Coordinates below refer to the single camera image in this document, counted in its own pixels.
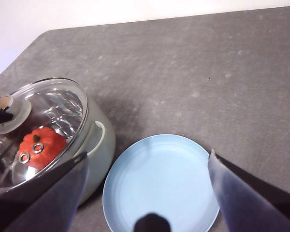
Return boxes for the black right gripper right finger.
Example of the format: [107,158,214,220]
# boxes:
[207,147,290,232]

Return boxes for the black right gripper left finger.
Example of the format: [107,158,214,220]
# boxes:
[0,151,89,232]

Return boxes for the orange toy pumpkin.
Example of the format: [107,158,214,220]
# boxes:
[17,127,68,170]

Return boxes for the glass lid with green knob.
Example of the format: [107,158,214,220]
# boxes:
[0,77,89,198]

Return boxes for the pale green electric steamer pot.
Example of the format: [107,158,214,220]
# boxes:
[0,77,116,211]

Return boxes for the blue round plate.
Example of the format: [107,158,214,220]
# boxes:
[102,134,220,232]

